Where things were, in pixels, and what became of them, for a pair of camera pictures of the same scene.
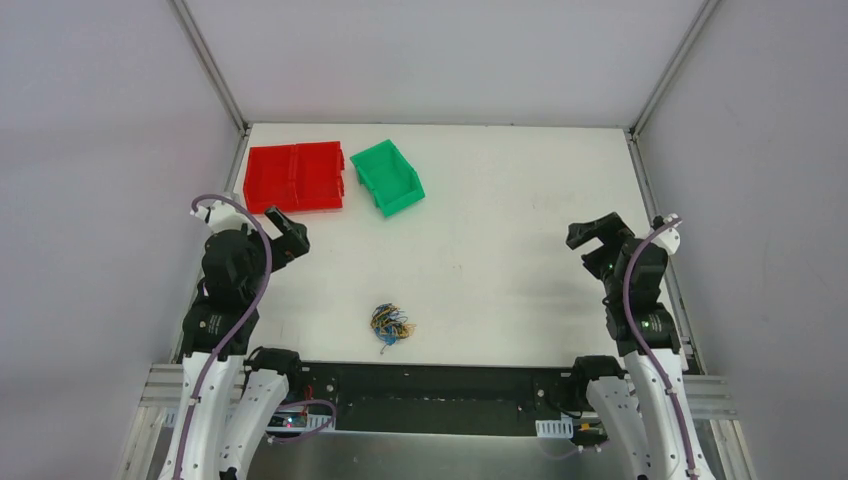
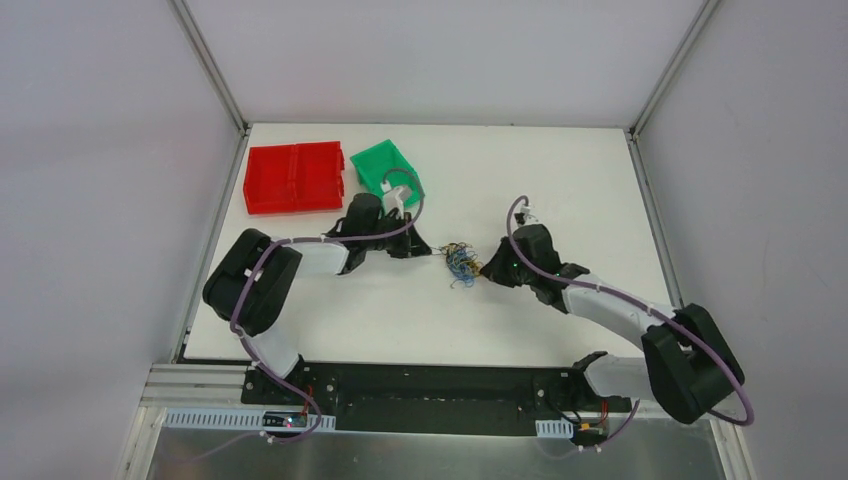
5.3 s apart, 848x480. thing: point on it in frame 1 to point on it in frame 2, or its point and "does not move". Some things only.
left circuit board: (288, 419) does not move
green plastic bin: (394, 181) does not move
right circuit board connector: (587, 433) does not move
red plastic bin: (295, 177) does not move
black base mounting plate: (500, 397) does not move
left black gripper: (287, 237) to (404, 236)
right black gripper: (601, 235) to (499, 266)
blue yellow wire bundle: (389, 324) to (461, 261)
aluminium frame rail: (165, 387) does not move
